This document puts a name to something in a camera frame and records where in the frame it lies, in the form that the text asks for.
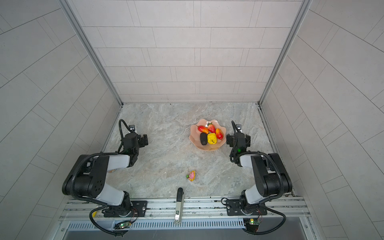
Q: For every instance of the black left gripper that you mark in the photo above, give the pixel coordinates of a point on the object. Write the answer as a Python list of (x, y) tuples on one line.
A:
[(141, 140)]

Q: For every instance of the red fake strawberry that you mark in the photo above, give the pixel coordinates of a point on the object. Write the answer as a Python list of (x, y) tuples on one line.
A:
[(211, 128)]

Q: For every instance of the aluminium corner profile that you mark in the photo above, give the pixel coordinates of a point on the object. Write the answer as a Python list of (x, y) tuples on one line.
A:
[(88, 47), (290, 38)]

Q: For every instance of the black silver handle tool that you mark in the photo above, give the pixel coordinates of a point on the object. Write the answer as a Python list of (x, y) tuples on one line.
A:
[(179, 206)]

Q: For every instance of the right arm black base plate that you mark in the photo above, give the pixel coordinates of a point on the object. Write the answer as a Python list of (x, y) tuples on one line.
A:
[(237, 207)]

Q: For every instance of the red yellow fake mango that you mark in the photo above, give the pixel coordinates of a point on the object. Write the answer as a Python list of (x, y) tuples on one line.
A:
[(203, 129)]

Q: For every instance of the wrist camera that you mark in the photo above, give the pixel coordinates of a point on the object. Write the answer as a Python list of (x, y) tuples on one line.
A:
[(238, 128), (132, 128)]

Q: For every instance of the small pink yellow toy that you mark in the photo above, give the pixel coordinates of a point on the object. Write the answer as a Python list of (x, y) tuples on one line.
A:
[(191, 176)]

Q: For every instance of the red fake peach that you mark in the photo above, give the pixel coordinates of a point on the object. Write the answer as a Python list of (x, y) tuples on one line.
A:
[(219, 134)]

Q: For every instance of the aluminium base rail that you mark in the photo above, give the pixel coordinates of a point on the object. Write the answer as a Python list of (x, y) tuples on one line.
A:
[(194, 208)]

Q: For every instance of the left green circuit board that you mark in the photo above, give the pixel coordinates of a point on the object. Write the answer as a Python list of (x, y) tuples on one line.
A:
[(123, 225)]

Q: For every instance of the aluminium corner profile right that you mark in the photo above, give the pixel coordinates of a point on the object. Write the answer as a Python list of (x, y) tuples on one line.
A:
[(290, 38)]

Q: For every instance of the green circuit board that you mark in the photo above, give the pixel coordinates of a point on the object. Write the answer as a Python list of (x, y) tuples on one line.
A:
[(251, 225), (123, 225)]

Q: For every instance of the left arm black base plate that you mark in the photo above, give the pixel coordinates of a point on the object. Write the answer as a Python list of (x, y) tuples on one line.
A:
[(126, 209)]

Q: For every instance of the black fake eggplant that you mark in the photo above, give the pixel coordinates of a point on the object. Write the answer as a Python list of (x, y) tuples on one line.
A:
[(204, 139)]

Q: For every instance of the right green circuit board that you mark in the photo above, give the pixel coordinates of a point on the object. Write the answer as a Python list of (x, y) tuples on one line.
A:
[(251, 225)]

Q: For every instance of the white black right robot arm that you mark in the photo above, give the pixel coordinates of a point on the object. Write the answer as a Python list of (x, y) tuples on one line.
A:
[(271, 177)]

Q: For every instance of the pink scalloped fruit bowl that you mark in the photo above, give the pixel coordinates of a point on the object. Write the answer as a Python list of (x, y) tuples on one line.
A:
[(195, 135)]

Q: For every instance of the yellow fake apple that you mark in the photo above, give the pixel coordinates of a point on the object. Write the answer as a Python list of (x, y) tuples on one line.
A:
[(212, 139)]

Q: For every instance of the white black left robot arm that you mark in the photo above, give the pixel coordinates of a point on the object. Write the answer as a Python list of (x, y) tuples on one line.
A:
[(87, 179)]

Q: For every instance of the aluminium corner profile left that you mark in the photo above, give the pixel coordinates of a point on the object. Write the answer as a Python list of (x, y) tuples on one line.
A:
[(88, 47)]

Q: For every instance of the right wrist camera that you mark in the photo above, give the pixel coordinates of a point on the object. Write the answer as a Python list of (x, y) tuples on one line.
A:
[(238, 128)]

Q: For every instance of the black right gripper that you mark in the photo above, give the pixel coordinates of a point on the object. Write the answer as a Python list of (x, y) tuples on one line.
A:
[(230, 139)]

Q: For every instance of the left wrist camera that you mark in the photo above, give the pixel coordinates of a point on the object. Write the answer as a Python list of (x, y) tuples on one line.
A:
[(132, 128)]

